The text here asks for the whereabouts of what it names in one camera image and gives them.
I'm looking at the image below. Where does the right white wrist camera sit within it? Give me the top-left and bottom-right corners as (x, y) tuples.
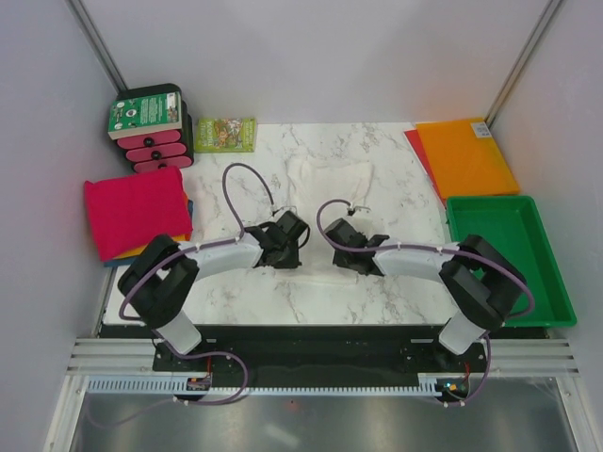
(347, 203), (371, 216)

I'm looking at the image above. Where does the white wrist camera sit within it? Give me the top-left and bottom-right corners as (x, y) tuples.
(271, 205), (297, 215)
(347, 203), (371, 216)

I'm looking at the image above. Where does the aluminium corner post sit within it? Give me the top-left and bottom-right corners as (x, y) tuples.
(66, 0), (128, 92)
(484, 0), (566, 128)

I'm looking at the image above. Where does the blue folded t shirt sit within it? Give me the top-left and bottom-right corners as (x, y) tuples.
(103, 199), (196, 270)

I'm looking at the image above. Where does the orange plastic board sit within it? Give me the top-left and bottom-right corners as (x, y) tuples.
(416, 118), (520, 200)

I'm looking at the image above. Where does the left aluminium corner post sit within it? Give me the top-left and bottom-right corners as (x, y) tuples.
(66, 0), (128, 92)

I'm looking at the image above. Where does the right aluminium corner post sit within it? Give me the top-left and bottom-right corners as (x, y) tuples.
(484, 0), (566, 128)

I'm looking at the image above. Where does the white t shirt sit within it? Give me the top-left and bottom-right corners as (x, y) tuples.
(276, 156), (373, 285)

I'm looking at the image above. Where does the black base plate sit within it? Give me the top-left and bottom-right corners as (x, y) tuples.
(101, 321), (552, 391)

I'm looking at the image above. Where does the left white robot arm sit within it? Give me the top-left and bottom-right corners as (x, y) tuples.
(118, 211), (310, 370)

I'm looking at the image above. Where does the white slotted cable duct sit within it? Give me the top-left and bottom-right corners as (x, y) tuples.
(86, 374), (454, 396)

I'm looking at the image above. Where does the green plastic tray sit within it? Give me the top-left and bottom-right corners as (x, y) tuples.
(447, 195), (577, 328)

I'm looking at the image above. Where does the yellow folded t shirt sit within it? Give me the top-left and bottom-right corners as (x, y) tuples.
(114, 233), (191, 260)

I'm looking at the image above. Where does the green book on drawers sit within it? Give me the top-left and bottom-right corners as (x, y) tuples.
(107, 91), (183, 140)

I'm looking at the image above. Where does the red plastic board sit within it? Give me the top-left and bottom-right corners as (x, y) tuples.
(404, 129), (446, 205)

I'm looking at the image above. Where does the black pink drawer unit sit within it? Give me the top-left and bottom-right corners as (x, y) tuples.
(111, 83), (194, 173)

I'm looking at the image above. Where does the lime green picture book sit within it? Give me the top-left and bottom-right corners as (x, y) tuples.
(194, 118), (257, 153)

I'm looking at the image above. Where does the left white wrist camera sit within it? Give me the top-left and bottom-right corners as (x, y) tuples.
(271, 205), (297, 215)

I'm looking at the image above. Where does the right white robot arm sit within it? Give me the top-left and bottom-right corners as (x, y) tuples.
(323, 218), (529, 371)

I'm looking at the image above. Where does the aluminium rail frame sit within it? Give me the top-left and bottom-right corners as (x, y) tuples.
(43, 338), (600, 451)

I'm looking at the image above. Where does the pink folded t shirt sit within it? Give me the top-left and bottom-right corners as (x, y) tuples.
(83, 167), (193, 262)

